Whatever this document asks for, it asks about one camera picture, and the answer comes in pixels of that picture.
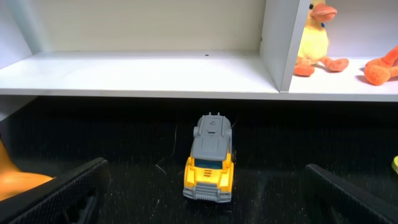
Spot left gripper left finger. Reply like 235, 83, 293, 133
0, 157, 110, 224

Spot yellow plush duck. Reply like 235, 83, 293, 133
293, 0, 350, 77

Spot grey and yellow toy truck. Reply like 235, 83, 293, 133
182, 112, 236, 204

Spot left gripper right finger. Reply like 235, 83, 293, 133
304, 163, 398, 224

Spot white plush duck with hat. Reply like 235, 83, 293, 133
363, 45, 398, 86

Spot yellow rubber duck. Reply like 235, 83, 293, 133
0, 139, 54, 202

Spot white shelf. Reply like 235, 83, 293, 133
0, 0, 398, 122

